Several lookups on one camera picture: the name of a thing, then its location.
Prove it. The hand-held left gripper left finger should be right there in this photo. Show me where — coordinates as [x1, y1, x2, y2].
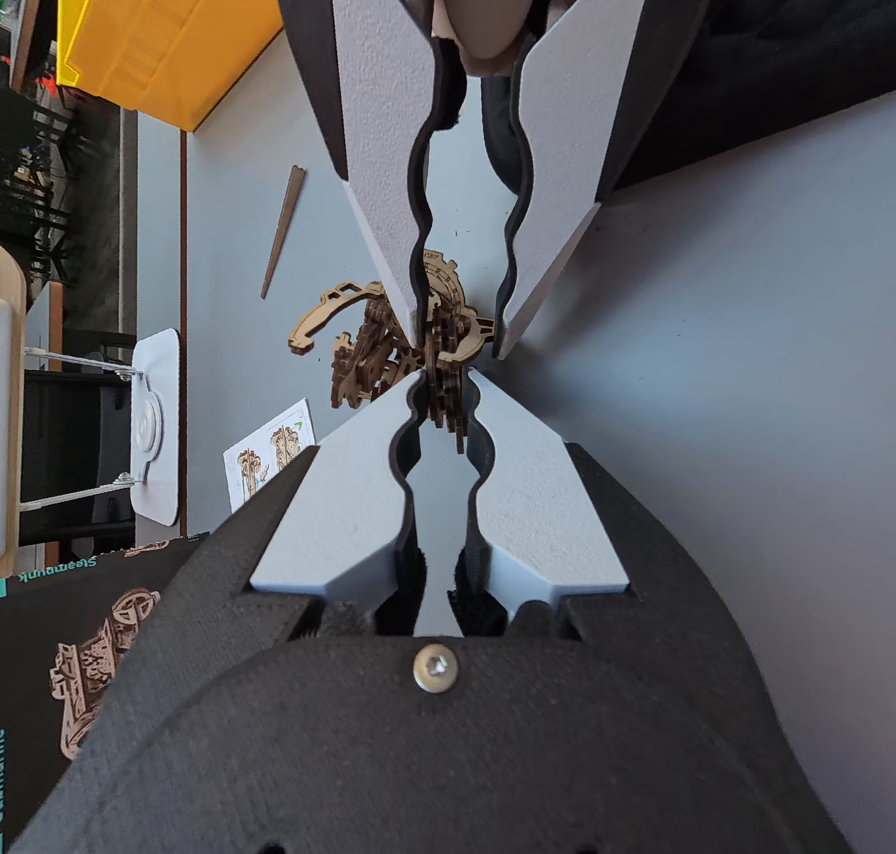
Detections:
[248, 370, 428, 620]

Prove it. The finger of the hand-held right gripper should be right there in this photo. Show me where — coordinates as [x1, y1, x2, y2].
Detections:
[329, 0, 469, 353]
[492, 0, 646, 361]

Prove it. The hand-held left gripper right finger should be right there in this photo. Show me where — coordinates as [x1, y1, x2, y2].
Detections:
[465, 368, 631, 623]

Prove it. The wooden gear model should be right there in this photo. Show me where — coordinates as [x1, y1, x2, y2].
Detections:
[329, 247, 499, 455]

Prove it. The black model kit box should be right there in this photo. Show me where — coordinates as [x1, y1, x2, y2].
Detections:
[0, 532, 211, 851]

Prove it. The white instruction booklet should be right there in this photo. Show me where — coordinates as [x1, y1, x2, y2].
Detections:
[223, 398, 319, 515]

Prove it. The tapered dark wooden stick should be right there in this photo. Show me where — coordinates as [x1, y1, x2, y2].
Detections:
[260, 165, 307, 300]

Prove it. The yellow plastic bin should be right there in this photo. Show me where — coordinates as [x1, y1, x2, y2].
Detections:
[57, 0, 284, 133]

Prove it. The white stand base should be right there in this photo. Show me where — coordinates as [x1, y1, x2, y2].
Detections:
[129, 328, 182, 528]

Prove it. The white stand rod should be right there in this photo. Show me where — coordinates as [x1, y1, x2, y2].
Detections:
[24, 347, 148, 385]
[17, 472, 137, 514]

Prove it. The dark storage rack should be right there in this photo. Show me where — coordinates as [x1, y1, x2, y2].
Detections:
[0, 84, 123, 288]

